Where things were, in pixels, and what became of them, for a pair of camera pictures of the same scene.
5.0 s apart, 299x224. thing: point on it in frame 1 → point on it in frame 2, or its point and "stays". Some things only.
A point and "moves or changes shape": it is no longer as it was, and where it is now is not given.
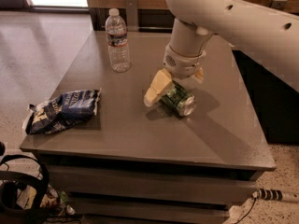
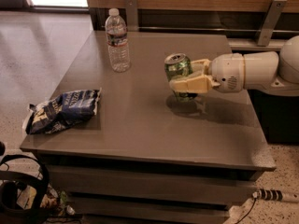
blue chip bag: x=61 y=112 stays
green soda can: x=179 y=99 moves or changes shape
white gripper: x=183 y=63 → x=226 y=72
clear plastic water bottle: x=117 y=41 stays
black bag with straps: x=22 y=194 stays
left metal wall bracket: x=132 y=16 stays
